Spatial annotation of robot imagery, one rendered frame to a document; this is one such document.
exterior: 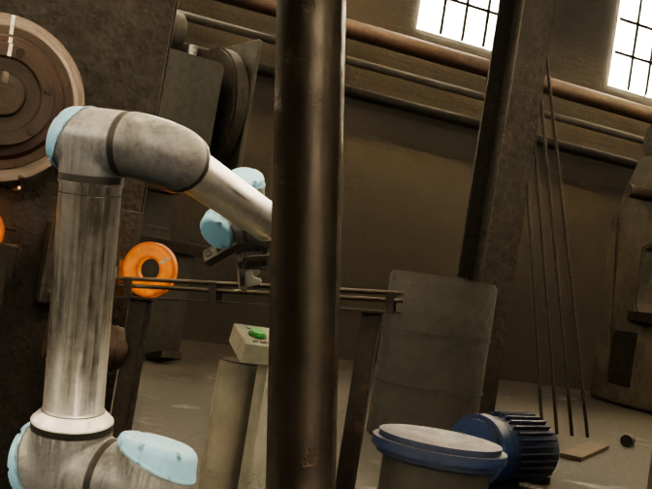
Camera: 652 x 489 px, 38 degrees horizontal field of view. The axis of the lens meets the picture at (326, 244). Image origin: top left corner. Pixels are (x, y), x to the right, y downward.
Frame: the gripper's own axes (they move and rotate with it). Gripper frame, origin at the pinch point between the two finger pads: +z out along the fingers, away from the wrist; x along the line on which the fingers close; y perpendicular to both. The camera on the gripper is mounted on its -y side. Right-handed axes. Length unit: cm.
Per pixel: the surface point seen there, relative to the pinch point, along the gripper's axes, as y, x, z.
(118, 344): -34.0, 4.8, 22.3
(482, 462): 48, -63, 0
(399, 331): 91, 149, 179
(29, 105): -53, 49, -29
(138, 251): -27.0, 24.6, 5.7
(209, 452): -11.6, -37.2, 19.8
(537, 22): 233, 375, 126
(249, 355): -0.7, -34.1, -10.3
